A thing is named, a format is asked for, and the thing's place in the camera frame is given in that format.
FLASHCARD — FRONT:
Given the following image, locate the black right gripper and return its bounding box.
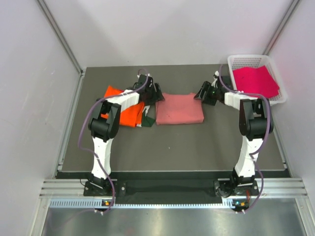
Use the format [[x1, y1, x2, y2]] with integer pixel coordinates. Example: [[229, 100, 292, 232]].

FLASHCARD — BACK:
[[193, 82, 221, 106]]

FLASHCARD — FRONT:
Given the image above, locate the white t shirt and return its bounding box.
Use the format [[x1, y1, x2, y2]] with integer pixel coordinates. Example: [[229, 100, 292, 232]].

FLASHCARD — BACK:
[[136, 106, 150, 127]]

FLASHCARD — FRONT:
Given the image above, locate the salmon pink t shirt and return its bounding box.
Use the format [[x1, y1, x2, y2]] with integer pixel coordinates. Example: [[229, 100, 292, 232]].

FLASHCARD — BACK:
[[156, 93, 204, 125]]

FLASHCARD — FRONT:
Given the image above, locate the green t shirt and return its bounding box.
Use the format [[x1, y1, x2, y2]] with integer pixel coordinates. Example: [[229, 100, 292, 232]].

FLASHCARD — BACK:
[[141, 116, 156, 127]]

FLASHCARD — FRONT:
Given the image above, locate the orange t shirt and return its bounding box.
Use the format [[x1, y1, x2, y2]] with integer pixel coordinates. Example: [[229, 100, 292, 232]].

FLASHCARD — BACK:
[[104, 86, 145, 127]]

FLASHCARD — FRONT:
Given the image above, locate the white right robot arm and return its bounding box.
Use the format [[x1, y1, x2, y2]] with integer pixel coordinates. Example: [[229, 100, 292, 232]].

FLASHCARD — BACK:
[[194, 71, 274, 195]]

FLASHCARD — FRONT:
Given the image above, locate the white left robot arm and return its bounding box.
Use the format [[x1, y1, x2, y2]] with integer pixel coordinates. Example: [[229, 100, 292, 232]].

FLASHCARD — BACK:
[[85, 74, 164, 195]]

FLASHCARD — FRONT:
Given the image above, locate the magenta t shirt in basket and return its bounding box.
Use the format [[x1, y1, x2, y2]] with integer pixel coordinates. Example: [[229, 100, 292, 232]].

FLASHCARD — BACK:
[[233, 66, 280, 98]]

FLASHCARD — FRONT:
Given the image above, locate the white plastic laundry basket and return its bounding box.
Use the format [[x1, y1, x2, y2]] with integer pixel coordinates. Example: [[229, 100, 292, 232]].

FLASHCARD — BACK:
[[227, 55, 287, 105]]

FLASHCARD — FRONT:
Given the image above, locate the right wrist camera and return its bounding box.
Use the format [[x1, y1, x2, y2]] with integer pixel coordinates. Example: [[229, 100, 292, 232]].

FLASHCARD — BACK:
[[214, 71, 220, 82]]

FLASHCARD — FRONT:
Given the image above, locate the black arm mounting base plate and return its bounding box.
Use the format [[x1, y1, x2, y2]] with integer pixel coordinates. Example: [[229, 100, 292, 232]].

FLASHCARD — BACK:
[[83, 177, 260, 205]]

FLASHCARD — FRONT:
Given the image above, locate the grey slotted cable duct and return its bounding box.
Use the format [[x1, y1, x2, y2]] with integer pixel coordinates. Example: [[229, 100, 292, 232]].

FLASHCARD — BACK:
[[49, 198, 245, 209]]

